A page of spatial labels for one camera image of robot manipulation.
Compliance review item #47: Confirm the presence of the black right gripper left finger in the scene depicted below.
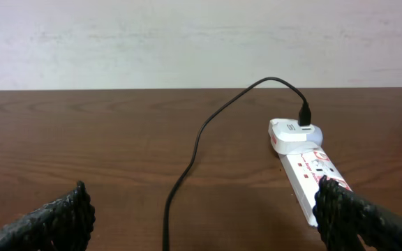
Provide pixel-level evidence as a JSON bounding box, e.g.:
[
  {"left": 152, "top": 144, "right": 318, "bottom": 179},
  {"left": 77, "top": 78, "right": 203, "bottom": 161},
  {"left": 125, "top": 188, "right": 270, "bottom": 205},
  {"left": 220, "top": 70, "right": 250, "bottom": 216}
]
[{"left": 0, "top": 181, "right": 96, "bottom": 251}]

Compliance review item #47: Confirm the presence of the black USB charging cable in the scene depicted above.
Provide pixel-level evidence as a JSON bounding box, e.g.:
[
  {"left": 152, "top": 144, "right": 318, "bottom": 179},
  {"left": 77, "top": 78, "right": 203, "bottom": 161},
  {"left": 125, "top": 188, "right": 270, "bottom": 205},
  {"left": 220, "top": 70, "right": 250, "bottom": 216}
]
[{"left": 162, "top": 77, "right": 312, "bottom": 251}]

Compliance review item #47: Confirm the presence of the white power strip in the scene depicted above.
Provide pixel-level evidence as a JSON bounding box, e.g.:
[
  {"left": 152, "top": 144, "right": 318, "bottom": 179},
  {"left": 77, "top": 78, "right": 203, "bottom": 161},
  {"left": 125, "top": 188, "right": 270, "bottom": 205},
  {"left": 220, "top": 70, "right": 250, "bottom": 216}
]
[{"left": 279, "top": 148, "right": 352, "bottom": 227}]

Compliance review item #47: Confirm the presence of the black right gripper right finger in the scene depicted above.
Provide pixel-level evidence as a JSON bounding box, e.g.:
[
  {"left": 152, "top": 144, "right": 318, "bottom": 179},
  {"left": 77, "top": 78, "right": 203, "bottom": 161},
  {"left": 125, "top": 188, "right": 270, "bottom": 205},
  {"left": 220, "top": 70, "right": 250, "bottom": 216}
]
[{"left": 313, "top": 176, "right": 402, "bottom": 251}]

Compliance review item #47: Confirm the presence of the white USB charger plug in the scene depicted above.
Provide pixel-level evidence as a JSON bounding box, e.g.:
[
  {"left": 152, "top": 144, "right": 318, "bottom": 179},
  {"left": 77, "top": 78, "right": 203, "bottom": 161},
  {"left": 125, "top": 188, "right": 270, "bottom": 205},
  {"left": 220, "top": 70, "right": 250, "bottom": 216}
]
[{"left": 268, "top": 119, "right": 323, "bottom": 155}]

